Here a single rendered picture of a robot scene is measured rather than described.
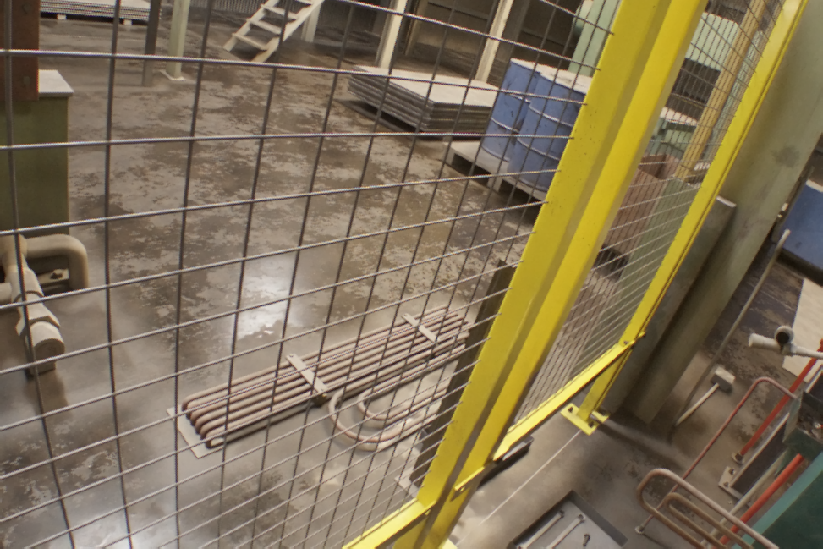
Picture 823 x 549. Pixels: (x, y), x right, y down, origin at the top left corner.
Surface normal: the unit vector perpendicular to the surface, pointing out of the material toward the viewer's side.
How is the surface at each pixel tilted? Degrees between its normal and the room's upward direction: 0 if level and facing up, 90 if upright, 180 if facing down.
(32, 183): 90
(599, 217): 90
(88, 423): 0
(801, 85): 90
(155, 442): 0
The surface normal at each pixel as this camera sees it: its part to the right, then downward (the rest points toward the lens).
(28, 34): 0.71, 0.49
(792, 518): -0.65, 0.16
